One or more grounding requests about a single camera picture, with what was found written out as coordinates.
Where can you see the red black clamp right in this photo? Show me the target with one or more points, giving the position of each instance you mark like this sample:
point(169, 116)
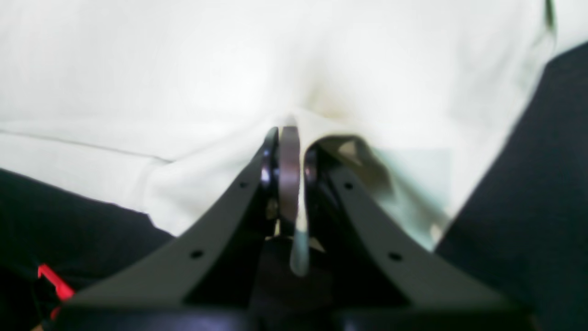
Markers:
point(50, 292)

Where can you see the black table cloth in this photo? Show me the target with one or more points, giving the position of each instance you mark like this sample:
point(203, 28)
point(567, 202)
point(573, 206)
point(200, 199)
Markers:
point(523, 233)

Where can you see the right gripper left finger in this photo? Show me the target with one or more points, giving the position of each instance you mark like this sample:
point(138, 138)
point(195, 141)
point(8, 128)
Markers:
point(208, 271)

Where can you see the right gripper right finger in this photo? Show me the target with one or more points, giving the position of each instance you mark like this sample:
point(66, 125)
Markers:
point(377, 266)

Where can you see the light green T-shirt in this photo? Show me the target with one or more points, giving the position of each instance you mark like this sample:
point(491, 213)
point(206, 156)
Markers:
point(155, 105)

